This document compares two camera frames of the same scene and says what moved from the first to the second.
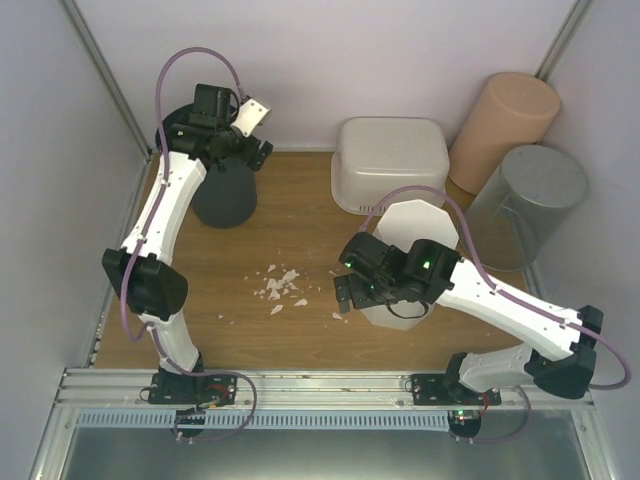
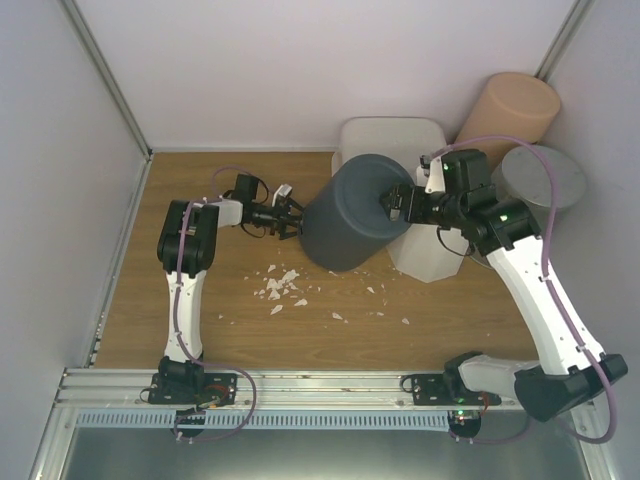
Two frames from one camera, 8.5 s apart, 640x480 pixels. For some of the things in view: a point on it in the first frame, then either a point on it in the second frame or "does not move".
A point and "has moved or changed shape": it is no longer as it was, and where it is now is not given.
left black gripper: x=246 y=155 → x=280 y=217
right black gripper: x=360 y=299 → x=398 y=193
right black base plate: x=435 y=390 does not move
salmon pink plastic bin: x=512 y=110 does not move
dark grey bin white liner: x=227 y=195 → x=345 y=224
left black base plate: x=200 y=390 does not move
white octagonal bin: x=402 y=225 has moved or changed shape
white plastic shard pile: x=275 y=285 does not move
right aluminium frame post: x=563 y=37 does not move
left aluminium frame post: x=107 y=76 does not move
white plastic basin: x=377 y=155 does not move
